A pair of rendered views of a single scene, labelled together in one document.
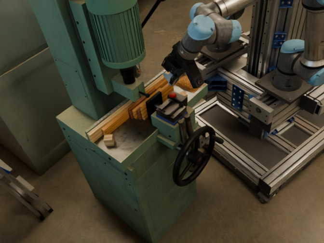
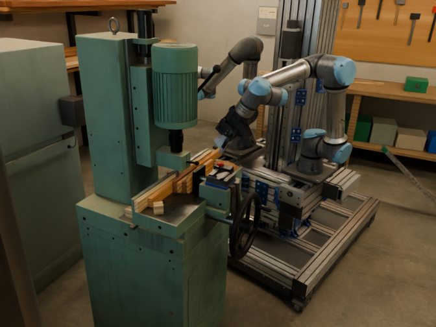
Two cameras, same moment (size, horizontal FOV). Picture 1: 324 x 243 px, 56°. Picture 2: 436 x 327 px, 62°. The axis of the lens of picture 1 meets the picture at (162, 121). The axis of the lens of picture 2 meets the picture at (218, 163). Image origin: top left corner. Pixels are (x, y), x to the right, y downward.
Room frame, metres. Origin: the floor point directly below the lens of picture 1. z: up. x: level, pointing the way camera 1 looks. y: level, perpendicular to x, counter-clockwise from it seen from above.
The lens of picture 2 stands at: (-0.34, 0.44, 1.68)
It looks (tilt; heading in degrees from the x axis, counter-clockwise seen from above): 25 degrees down; 340
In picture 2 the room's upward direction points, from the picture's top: 2 degrees clockwise
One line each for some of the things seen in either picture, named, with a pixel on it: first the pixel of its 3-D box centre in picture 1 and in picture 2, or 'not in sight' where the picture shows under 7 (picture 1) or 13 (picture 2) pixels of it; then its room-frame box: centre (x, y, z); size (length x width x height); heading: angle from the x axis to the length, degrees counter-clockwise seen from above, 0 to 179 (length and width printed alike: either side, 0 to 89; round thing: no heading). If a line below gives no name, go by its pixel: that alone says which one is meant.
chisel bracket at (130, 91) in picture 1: (128, 87); (172, 159); (1.07, 0.12, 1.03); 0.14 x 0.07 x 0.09; 43
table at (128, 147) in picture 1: (160, 118); (202, 194); (1.01, 0.01, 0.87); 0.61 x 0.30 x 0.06; 133
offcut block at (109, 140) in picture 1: (109, 140); (158, 207); (0.87, 0.23, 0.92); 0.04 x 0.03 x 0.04; 86
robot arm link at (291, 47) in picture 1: (293, 55); (314, 141); (1.19, -0.67, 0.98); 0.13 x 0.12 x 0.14; 18
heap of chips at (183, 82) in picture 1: (188, 81); (224, 164); (1.19, -0.16, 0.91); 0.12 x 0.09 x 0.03; 43
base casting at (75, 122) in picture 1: (124, 120); (156, 207); (1.15, 0.20, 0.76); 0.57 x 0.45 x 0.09; 43
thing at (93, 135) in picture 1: (138, 99); (178, 176); (1.10, 0.09, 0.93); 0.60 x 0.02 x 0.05; 133
